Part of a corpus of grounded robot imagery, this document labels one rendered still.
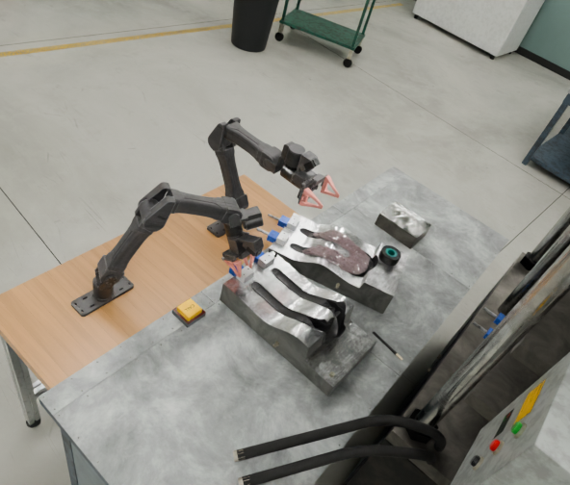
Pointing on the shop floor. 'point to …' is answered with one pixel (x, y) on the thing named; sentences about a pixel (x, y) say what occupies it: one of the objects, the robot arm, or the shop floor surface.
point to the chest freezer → (482, 20)
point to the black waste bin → (252, 23)
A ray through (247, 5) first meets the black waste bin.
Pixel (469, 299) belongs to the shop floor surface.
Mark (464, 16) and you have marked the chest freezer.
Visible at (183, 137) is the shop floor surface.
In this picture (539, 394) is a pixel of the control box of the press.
